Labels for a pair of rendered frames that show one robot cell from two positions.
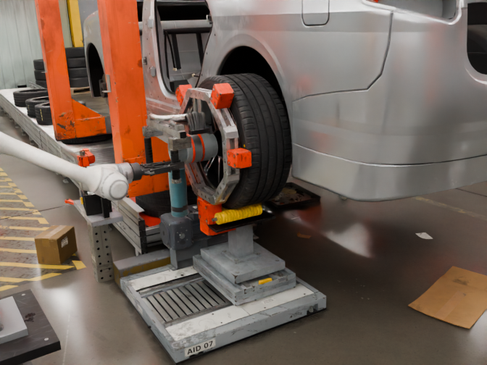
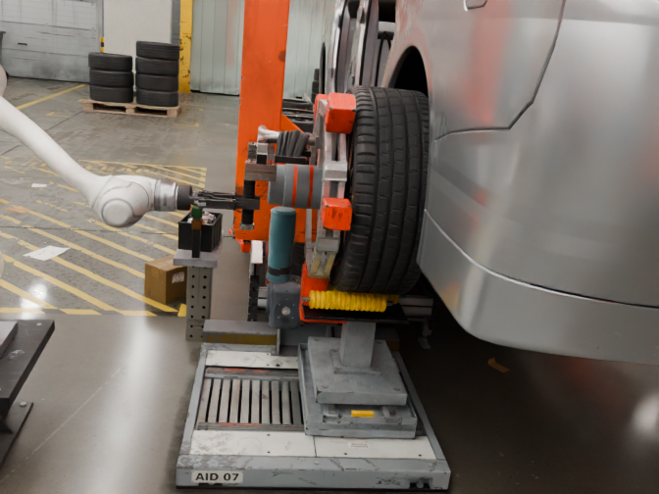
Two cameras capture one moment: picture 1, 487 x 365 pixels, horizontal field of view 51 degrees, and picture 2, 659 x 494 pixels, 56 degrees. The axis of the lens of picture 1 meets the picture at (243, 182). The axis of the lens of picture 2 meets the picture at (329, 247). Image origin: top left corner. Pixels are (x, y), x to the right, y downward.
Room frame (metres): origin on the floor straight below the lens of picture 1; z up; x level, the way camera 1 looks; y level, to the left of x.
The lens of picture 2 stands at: (0.61, -0.60, 1.28)
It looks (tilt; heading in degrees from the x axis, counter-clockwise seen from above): 18 degrees down; 22
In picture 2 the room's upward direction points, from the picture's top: 6 degrees clockwise
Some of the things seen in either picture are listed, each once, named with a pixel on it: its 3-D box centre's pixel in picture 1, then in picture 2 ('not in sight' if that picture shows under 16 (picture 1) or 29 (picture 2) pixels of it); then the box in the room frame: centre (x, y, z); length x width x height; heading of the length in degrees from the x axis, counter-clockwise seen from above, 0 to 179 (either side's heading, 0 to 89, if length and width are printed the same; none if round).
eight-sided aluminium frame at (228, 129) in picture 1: (206, 145); (323, 187); (2.43, 0.18, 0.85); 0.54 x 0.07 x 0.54; 29
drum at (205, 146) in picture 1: (193, 148); (301, 186); (2.39, 0.24, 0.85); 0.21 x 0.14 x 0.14; 119
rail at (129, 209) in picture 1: (92, 180); (260, 212); (3.88, 1.20, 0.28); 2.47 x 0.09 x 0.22; 29
